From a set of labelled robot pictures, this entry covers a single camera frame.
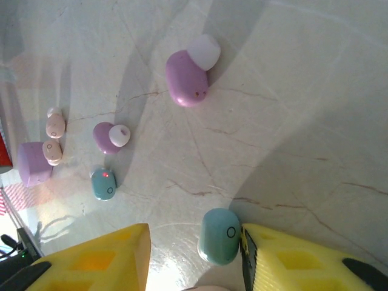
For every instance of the purple earbud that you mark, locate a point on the purple earbud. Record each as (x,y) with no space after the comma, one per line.
(103,139)
(185,82)

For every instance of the lavender charging case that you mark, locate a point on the lavender charging case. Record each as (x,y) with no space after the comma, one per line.
(31,166)

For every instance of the red bottle with silver cap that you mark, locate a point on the red bottle with silver cap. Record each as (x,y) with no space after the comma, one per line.
(4,154)

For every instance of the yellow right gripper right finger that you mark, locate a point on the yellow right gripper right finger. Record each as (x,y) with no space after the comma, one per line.
(303,266)

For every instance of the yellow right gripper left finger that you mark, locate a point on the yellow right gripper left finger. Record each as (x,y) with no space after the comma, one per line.
(106,266)

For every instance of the teal earbud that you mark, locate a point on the teal earbud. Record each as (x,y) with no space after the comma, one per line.
(103,188)
(218,239)

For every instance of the pink earbud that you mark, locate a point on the pink earbud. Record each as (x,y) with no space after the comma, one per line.
(51,150)
(55,125)

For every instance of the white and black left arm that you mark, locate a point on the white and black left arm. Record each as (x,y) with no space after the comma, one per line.
(27,245)

